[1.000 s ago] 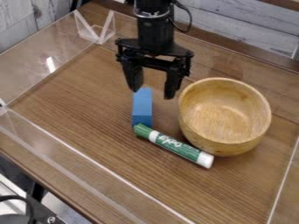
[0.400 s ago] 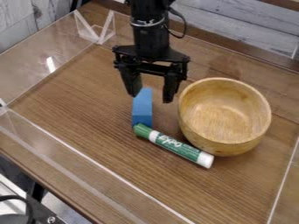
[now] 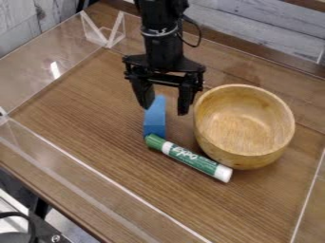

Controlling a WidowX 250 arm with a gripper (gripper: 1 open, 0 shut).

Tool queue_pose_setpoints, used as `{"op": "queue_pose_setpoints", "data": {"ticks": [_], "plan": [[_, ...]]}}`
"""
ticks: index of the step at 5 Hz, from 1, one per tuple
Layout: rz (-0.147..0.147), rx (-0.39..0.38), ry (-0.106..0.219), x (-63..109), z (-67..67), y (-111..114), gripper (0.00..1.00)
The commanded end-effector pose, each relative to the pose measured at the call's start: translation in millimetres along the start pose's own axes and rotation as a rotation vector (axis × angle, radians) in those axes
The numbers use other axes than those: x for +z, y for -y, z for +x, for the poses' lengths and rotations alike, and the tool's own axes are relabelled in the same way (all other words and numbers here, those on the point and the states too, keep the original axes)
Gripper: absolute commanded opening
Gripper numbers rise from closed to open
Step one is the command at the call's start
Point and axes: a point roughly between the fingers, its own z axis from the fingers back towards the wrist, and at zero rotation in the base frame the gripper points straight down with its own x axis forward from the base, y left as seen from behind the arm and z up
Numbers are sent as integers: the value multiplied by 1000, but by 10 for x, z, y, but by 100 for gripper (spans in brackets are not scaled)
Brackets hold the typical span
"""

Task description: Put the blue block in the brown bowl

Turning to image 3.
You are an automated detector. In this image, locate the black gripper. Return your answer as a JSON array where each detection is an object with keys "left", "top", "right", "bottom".
[{"left": 121, "top": 54, "right": 205, "bottom": 116}]

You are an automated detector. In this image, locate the blue rectangular block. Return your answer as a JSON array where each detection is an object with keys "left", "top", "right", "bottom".
[{"left": 143, "top": 95, "right": 165, "bottom": 138}]

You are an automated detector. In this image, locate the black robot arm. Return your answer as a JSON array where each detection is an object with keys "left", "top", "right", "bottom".
[{"left": 121, "top": 0, "right": 205, "bottom": 116}]

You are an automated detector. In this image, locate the brown wooden bowl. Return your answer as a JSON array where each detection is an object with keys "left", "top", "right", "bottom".
[{"left": 192, "top": 84, "right": 295, "bottom": 170}]

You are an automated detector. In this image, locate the green Expo marker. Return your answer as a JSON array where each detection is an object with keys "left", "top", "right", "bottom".
[{"left": 144, "top": 134, "right": 232, "bottom": 183}]

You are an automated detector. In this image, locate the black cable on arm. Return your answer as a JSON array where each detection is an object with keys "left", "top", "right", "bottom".
[{"left": 176, "top": 15, "right": 203, "bottom": 49}]

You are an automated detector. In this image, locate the clear acrylic corner bracket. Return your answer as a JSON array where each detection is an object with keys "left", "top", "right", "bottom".
[{"left": 80, "top": 11, "right": 125, "bottom": 49}]

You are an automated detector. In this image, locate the clear acrylic front wall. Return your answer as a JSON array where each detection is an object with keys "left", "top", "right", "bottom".
[{"left": 0, "top": 107, "right": 211, "bottom": 243}]

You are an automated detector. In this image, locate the black stand with cable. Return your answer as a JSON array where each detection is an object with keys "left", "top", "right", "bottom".
[{"left": 0, "top": 169, "right": 74, "bottom": 243}]

